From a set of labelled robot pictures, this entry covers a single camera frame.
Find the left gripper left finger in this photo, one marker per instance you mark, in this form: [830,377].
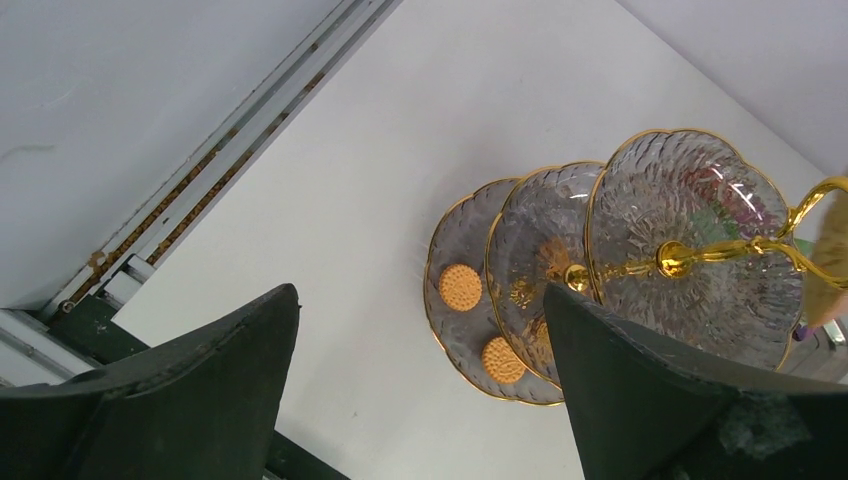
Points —
[200,406]

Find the three-tier glass dessert stand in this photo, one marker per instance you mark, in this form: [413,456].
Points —
[676,232]

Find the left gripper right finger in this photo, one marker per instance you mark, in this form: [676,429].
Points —
[645,406]

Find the orange round biscuit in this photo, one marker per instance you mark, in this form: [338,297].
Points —
[501,363]
[460,287]

